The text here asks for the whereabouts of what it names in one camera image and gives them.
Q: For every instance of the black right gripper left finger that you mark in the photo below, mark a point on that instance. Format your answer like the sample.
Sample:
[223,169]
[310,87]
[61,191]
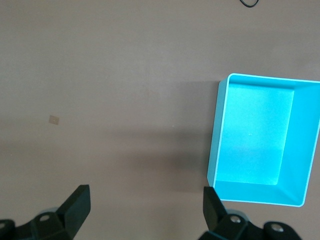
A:
[75,210]

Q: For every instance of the turquoise plastic bin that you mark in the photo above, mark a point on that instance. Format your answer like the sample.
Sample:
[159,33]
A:
[250,137]

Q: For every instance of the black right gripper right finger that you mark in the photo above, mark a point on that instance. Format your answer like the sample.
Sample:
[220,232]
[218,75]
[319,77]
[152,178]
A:
[212,212]

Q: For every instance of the brown tape patch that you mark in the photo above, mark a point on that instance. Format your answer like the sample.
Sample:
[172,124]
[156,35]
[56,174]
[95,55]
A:
[54,119]

